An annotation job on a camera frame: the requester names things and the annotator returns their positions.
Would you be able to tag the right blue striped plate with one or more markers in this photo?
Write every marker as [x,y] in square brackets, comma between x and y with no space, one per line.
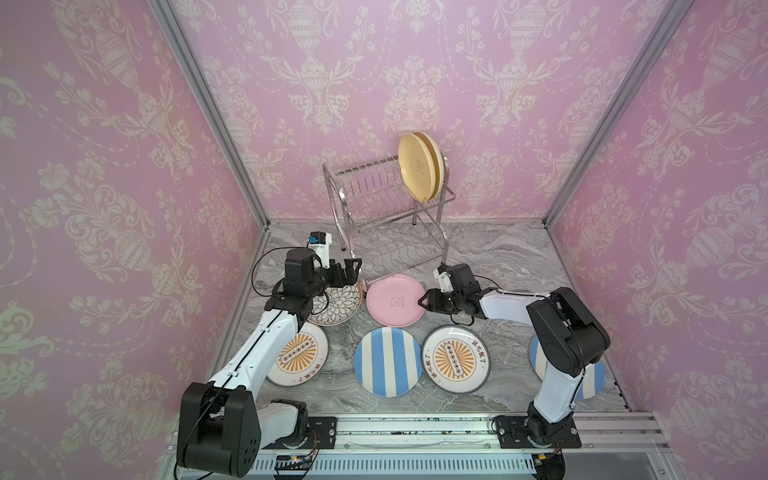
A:
[593,381]

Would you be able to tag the centre blue striped plate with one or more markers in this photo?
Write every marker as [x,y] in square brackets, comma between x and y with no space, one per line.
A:
[387,362]

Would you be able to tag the right aluminium corner post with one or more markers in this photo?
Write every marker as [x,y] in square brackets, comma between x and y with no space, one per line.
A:
[670,18]

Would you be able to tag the small circuit board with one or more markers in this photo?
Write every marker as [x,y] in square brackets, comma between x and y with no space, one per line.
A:
[293,464]

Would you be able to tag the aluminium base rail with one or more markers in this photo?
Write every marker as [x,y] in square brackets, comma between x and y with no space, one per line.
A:
[599,445]

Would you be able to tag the pink bear plate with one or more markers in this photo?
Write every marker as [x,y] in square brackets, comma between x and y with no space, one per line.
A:
[393,301]

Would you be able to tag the left aluminium corner post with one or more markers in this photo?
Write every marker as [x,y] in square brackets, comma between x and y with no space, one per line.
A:
[171,26]

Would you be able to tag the aluminium corner post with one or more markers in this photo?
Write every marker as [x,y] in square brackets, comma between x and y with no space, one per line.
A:
[171,26]
[670,18]

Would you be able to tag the orange sunburst plate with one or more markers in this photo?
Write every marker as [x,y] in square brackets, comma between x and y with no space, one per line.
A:
[456,360]
[302,359]

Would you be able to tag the brown rim petal pattern plate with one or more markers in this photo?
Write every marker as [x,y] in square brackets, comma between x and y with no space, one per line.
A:
[336,306]

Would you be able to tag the left orange sunburst plate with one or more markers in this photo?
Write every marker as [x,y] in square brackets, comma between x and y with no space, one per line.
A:
[302,359]

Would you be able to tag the stainless steel dish rack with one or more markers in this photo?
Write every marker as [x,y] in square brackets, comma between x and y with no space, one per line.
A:
[380,222]

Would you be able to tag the blue striped plate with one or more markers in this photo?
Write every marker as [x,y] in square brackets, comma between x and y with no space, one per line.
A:
[593,381]
[387,362]

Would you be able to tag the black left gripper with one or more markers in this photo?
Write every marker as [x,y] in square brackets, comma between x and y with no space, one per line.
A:
[350,276]

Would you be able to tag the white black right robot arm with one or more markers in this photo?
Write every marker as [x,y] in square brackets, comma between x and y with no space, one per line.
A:
[590,333]

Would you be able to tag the yellow bear plate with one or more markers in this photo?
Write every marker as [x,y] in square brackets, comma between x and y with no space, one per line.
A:
[417,166]

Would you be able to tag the cream beige plate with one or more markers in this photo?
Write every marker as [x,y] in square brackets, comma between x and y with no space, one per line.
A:
[440,166]

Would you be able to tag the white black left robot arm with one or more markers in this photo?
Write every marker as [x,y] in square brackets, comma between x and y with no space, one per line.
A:
[221,429]

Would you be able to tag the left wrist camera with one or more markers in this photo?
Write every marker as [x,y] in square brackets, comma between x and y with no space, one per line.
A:
[320,242]

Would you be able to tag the centre orange sunburst plate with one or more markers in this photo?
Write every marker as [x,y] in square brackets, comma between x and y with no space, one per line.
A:
[456,360]

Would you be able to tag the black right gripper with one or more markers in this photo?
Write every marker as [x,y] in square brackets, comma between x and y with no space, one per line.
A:
[439,300]

